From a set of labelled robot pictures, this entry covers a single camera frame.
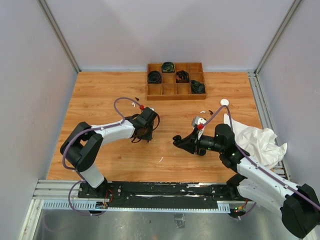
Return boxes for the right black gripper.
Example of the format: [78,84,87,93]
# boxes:
[177,128,224,155]

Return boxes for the black charging case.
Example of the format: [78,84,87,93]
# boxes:
[172,135,182,145]

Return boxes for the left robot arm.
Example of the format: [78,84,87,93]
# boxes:
[60,107,160,198]

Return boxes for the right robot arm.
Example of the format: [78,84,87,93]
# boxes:
[173,123,320,239]

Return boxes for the white charging case right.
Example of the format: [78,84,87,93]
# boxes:
[220,98,230,107]

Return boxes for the wooden compartment tray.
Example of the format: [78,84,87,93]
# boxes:
[146,61,207,101]

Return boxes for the crumpled white cloth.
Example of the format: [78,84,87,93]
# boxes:
[223,113,288,169]

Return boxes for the black coiled strap left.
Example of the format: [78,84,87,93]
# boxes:
[147,70,163,85]

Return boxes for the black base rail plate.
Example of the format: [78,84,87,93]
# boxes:
[77,181,246,210]

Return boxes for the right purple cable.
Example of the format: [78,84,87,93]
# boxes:
[197,105,320,211]

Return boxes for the purple cable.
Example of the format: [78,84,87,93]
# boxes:
[61,97,145,217]
[197,105,320,211]

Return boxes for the dark green coiled strap right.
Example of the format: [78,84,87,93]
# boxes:
[190,79,206,95]

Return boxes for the black orange coiled strap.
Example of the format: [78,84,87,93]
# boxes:
[175,69,190,84]

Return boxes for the green coiled strap top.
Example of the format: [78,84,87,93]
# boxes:
[160,61,176,74]

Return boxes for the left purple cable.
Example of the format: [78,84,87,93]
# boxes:
[61,97,145,217]

